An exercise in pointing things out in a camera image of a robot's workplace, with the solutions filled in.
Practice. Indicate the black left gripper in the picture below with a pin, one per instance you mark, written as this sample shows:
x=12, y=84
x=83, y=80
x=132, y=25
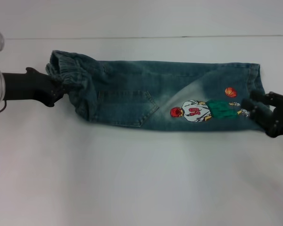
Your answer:
x=28, y=87

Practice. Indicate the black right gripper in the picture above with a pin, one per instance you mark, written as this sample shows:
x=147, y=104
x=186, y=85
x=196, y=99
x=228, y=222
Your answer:
x=281, y=115

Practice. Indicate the blue denim shorts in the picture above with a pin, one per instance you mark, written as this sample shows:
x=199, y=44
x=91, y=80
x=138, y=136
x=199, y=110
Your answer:
x=141, y=94

